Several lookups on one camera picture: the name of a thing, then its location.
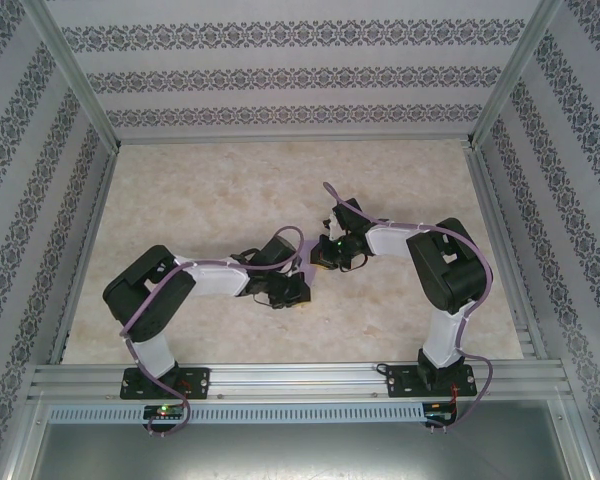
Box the grey metal sheet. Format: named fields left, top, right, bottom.
left=7, top=399, right=599, bottom=480

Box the right controller board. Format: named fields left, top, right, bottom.
left=423, top=401, right=459, bottom=422

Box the controller board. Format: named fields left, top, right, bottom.
left=423, top=401, right=459, bottom=422
left=142, top=403, right=187, bottom=421

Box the left controller board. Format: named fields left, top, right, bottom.
left=142, top=403, right=187, bottom=421

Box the thin black right gripper wire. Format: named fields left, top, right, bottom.
left=339, top=249, right=371, bottom=274

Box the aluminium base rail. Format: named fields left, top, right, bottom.
left=27, top=362, right=569, bottom=401

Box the slotted grey cable duct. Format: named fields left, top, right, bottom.
left=47, top=402, right=427, bottom=424

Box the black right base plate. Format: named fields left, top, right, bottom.
left=385, top=363, right=479, bottom=399

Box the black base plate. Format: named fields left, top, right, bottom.
left=385, top=363, right=479, bottom=399
left=119, top=367, right=212, bottom=401

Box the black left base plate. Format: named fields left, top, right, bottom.
left=119, top=367, right=212, bottom=401

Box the aluminium side rail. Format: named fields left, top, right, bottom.
left=47, top=147, right=121, bottom=365
left=462, top=144, right=551, bottom=361

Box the aluminium frame post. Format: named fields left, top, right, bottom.
left=467, top=0, right=566, bottom=151
left=23, top=0, right=122, bottom=151

